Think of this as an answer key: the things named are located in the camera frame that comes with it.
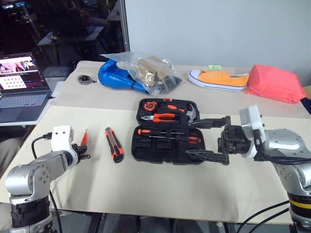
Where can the small orange screwdriver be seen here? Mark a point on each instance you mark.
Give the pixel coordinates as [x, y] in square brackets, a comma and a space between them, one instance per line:
[84, 138]

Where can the brown cardboard box in bag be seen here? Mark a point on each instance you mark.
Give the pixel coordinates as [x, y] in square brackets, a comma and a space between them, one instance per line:
[145, 72]

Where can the grey metal window post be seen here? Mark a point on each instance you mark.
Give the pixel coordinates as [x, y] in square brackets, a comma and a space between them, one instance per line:
[124, 24]

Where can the orange black utility knife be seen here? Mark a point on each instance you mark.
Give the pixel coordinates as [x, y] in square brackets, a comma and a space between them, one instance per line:
[114, 145]

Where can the dark blue fabric item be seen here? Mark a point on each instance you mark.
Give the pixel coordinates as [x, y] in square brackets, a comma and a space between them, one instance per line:
[306, 105]

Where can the black plastic tool case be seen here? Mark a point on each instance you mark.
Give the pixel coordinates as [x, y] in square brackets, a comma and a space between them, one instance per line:
[170, 155]

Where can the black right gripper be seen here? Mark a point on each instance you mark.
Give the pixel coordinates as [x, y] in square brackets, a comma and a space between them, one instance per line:
[233, 142]

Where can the brown cardboard carton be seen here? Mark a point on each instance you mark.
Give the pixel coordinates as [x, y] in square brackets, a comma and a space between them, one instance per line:
[307, 91]

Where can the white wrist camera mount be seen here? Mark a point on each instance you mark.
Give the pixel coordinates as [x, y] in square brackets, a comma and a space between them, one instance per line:
[251, 121]
[60, 139]

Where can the green sticky note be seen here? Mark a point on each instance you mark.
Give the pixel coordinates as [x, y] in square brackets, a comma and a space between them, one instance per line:
[214, 67]

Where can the pink folded cloth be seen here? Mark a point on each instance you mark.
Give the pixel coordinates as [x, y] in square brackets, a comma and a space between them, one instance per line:
[272, 83]

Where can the orange black tape measure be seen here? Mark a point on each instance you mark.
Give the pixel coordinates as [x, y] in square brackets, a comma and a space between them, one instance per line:
[149, 106]

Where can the person's beige trouser leg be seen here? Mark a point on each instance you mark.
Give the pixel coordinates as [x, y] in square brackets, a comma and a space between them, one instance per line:
[8, 153]

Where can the dark rounded shape under table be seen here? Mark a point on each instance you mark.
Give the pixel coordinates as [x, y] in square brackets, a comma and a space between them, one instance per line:
[126, 224]

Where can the orange black screwdriver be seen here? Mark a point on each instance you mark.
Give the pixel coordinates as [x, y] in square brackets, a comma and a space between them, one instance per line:
[145, 132]
[189, 140]

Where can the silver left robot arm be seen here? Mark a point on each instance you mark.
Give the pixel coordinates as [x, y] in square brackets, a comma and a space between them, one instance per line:
[36, 167]

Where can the clear plastic bag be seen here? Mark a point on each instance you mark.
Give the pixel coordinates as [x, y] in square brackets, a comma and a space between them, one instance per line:
[162, 65]

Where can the blue plastic bag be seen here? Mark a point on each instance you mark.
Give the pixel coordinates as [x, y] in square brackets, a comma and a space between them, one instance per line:
[111, 76]

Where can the orange canvas sneaker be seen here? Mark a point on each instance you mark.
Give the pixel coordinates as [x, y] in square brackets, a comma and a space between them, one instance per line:
[221, 78]

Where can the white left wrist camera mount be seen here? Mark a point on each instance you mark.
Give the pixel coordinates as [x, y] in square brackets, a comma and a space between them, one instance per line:
[60, 139]

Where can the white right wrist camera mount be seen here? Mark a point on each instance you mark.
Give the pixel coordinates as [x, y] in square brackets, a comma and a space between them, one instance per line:
[251, 121]

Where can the open laptop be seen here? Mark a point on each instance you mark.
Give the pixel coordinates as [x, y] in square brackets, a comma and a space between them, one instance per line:
[22, 102]

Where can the grey desk behind glass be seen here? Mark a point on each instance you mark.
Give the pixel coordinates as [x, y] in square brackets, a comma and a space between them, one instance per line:
[73, 36]

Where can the round metal tin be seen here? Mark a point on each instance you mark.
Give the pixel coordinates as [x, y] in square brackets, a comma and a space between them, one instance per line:
[83, 79]

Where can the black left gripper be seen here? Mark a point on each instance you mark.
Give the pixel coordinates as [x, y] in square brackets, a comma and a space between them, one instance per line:
[77, 155]

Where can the small black parts in bag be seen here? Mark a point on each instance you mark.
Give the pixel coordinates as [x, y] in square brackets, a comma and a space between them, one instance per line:
[171, 81]

